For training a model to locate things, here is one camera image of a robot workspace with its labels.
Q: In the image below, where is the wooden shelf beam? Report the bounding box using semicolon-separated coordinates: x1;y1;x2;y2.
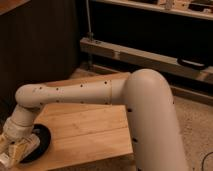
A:
80;37;213;85

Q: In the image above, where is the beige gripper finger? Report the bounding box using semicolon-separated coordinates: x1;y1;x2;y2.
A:
0;134;11;167
11;134;40;164

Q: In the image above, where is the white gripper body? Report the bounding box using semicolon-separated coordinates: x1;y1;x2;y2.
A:
2;118;33;142

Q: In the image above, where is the black handle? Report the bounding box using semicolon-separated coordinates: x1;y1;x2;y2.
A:
177;58;208;70

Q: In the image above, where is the upper wooden shelf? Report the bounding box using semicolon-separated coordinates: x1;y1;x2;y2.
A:
93;0;213;21

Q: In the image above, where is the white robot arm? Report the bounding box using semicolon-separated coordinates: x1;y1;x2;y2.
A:
0;69;188;171

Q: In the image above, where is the metal pole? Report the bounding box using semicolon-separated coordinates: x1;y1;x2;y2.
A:
86;0;93;41

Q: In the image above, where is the black ceramic bowl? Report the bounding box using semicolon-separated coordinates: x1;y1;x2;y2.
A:
21;124;51;164

